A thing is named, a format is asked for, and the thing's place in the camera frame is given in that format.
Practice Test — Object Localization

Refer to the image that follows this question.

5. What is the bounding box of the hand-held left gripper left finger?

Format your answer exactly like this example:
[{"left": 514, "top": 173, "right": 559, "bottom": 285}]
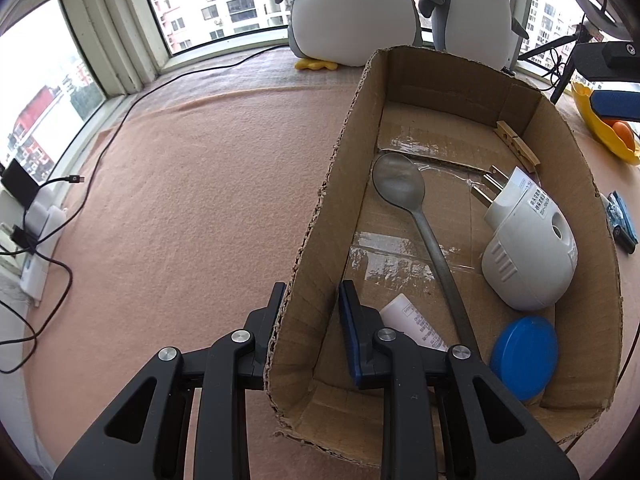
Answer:
[{"left": 52, "top": 281, "right": 287, "bottom": 480}]

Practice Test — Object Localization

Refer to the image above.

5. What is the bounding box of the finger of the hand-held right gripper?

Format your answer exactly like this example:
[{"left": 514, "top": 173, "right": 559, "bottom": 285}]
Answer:
[
  {"left": 589, "top": 90, "right": 640, "bottom": 122},
  {"left": 575, "top": 41, "right": 640, "bottom": 82}
]

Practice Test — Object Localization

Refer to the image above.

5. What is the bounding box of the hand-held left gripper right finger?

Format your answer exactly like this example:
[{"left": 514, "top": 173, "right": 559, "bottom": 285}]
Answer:
[{"left": 338, "top": 280, "right": 581, "bottom": 480}]

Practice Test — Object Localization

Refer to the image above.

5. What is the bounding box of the wooden clothespin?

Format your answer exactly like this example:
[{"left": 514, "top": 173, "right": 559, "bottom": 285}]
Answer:
[{"left": 492, "top": 120, "right": 542, "bottom": 173}]

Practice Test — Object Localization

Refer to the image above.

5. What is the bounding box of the blue toy car package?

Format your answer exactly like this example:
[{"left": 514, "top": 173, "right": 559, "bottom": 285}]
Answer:
[{"left": 606, "top": 191, "right": 638, "bottom": 253}]

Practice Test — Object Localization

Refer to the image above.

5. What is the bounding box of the cardboard box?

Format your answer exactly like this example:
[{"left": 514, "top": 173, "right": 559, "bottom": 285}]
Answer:
[{"left": 262, "top": 46, "right": 625, "bottom": 466}]

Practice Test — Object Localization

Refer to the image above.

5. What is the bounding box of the grey metal spoon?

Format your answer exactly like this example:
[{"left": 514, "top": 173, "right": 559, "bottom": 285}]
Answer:
[{"left": 371, "top": 152, "right": 488, "bottom": 361}]

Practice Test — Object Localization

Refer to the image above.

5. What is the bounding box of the blue round lid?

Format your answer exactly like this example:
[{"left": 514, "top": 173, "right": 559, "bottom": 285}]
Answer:
[{"left": 489, "top": 316, "right": 559, "bottom": 402}]

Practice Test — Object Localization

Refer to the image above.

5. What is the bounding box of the white plug-in device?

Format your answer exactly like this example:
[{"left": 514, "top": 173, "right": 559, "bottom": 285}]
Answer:
[{"left": 470, "top": 165, "right": 579, "bottom": 311}]

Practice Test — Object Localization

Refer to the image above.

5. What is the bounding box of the yellow plastic bowl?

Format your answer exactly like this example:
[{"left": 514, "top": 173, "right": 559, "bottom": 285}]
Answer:
[{"left": 570, "top": 80, "right": 640, "bottom": 165}]

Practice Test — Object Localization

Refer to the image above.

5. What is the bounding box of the orange fruit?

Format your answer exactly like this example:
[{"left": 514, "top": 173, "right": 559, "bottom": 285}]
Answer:
[{"left": 612, "top": 121, "right": 636, "bottom": 152}]

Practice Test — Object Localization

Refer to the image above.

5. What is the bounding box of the black tripod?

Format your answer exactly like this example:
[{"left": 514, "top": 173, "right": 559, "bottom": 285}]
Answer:
[{"left": 517, "top": 22, "right": 601, "bottom": 106}]

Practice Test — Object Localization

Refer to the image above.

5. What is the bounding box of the small white tube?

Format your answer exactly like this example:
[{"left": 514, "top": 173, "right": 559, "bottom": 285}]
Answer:
[{"left": 379, "top": 294, "right": 449, "bottom": 353}]

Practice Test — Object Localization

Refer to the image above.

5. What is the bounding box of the small penguin plush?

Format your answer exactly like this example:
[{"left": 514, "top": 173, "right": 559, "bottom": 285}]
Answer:
[{"left": 419, "top": 0, "right": 530, "bottom": 70}]

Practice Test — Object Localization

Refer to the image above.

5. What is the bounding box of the pink felt blanket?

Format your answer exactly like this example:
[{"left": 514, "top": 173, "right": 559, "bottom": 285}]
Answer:
[{"left": 25, "top": 45, "right": 640, "bottom": 480}]

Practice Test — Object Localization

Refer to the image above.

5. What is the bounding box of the white power strip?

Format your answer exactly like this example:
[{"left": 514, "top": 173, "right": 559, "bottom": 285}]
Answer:
[{"left": 20, "top": 192, "right": 68, "bottom": 301}]

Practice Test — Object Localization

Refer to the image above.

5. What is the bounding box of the large penguin plush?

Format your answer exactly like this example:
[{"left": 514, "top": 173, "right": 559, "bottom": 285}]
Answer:
[{"left": 271, "top": 0, "right": 445, "bottom": 71}]

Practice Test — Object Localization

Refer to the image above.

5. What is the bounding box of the small black plug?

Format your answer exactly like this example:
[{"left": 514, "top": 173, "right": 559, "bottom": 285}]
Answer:
[{"left": 9, "top": 225, "right": 36, "bottom": 251}]

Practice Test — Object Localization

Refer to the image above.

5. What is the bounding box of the checked cloth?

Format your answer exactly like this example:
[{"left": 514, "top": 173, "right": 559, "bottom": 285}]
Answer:
[{"left": 127, "top": 45, "right": 571, "bottom": 106}]

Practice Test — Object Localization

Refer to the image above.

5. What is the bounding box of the black power adapter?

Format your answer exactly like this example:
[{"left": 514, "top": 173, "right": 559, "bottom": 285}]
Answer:
[{"left": 0, "top": 160, "right": 41, "bottom": 207}]

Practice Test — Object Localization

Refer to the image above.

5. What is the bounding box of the white ring light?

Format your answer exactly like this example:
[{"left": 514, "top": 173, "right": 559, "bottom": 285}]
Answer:
[{"left": 560, "top": 0, "right": 640, "bottom": 43}]

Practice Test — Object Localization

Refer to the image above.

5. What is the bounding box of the looped black cable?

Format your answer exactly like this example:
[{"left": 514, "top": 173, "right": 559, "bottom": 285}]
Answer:
[{"left": 0, "top": 252, "right": 73, "bottom": 376}]

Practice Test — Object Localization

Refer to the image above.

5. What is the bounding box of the long black cable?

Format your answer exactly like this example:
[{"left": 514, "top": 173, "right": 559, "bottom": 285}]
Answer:
[{"left": 15, "top": 42, "right": 293, "bottom": 261}]

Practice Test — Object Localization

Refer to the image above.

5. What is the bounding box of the black usb cable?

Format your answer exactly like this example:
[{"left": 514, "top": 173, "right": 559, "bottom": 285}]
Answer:
[{"left": 35, "top": 175, "right": 86, "bottom": 201}]

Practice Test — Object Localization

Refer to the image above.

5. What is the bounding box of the white window frame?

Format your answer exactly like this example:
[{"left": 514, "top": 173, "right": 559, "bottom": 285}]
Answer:
[{"left": 0, "top": 0, "right": 546, "bottom": 111}]

